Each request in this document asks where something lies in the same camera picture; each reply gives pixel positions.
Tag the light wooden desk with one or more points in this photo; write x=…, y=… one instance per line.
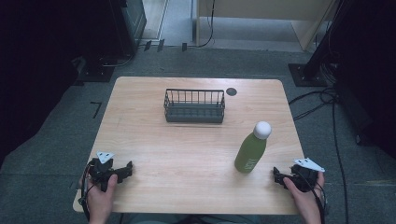
x=264, y=12

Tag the black metal stand with base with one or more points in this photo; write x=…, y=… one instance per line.
x=96, y=70
x=314, y=59

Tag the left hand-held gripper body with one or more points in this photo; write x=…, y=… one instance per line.
x=100, y=170

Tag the green bottle with white cap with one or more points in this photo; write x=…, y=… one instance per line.
x=252, y=149

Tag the dark cabinet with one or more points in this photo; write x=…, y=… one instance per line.
x=132, y=21

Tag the person's right hand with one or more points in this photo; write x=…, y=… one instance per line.
x=302, y=199

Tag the person's left hand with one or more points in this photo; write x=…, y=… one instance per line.
x=100, y=199

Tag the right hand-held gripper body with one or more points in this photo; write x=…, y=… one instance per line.
x=304, y=176

